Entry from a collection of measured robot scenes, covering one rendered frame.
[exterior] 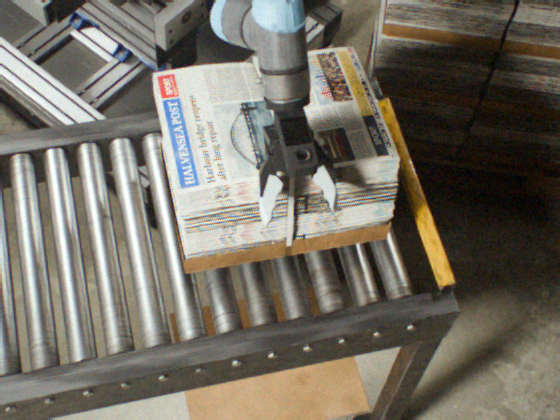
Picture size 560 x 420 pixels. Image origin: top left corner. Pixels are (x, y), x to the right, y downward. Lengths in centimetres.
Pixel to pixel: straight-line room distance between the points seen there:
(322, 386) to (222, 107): 108
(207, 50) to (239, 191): 130
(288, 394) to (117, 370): 90
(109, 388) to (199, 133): 47
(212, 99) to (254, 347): 44
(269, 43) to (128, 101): 133
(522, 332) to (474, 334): 13
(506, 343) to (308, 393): 56
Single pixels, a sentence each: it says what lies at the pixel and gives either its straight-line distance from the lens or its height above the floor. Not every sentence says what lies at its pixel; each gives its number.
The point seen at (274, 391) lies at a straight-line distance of 247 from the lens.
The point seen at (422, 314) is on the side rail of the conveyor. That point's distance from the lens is 171.
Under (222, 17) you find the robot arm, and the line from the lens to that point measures 146.
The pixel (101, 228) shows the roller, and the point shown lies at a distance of 176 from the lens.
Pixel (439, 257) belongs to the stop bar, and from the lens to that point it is 174.
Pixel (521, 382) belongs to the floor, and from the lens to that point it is 260.
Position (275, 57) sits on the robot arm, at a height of 128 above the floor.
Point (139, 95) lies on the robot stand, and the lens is 267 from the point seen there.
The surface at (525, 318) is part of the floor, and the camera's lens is 267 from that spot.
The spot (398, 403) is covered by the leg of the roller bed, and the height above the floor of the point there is 31.
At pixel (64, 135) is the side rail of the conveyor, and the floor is 80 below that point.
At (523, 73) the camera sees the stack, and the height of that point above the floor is 54.
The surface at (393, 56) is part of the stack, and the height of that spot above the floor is 54.
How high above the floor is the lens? 233
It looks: 59 degrees down
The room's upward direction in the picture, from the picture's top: 7 degrees clockwise
